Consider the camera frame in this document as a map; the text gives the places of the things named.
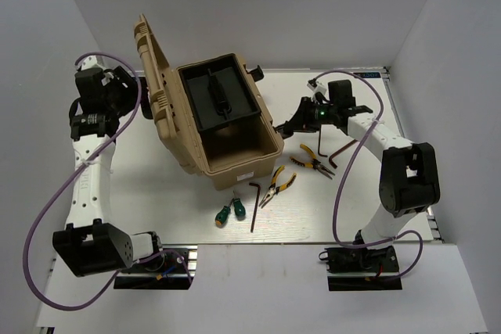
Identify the tan plastic toolbox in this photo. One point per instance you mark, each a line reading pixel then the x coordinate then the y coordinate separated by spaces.
pixel 243 150

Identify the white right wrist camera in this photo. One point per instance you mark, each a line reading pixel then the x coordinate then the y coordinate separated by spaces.
pixel 316 86

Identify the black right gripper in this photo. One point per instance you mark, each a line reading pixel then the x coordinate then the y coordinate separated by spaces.
pixel 304 121

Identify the blue label sticker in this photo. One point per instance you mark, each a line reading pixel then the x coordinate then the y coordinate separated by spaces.
pixel 368 75

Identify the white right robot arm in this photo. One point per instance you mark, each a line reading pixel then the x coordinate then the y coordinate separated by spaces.
pixel 409 181

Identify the black toolbox rear latch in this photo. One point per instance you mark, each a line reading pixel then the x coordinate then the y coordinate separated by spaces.
pixel 257 73

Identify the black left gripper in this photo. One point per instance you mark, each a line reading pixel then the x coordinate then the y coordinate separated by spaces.
pixel 130 91

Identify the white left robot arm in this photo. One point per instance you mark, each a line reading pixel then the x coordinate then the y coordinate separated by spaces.
pixel 90 243

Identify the bent brown hex key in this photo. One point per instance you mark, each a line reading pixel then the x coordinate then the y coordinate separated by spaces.
pixel 341 150

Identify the black toolbox carry handle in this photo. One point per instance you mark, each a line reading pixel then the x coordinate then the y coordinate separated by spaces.
pixel 221 103

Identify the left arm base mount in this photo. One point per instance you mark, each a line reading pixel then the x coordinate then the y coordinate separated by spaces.
pixel 167 272

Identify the yellow needle-nose pliers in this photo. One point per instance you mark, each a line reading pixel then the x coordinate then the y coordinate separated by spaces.
pixel 275 188

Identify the green screwdriver orange cap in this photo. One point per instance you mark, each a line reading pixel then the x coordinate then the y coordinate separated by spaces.
pixel 222 216

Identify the black toolbox inner tray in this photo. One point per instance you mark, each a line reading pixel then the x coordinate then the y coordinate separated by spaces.
pixel 227 68

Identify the long dark hex key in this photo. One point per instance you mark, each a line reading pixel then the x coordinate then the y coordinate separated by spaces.
pixel 256 203

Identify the green stubby screwdriver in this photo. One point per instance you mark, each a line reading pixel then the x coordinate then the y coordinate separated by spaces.
pixel 238 207

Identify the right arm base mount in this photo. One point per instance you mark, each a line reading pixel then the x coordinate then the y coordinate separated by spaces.
pixel 358 270

